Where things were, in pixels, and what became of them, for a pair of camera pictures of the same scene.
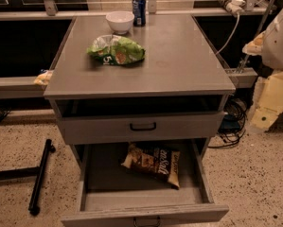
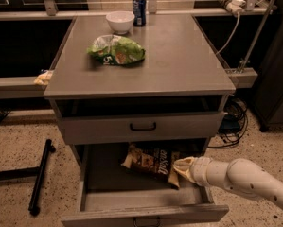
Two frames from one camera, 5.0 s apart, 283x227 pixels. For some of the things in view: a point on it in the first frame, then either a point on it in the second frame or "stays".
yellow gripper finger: [273, 93] → [203, 170]
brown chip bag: [154, 162] stays
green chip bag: [112, 49] stays
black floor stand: [40, 171] stays
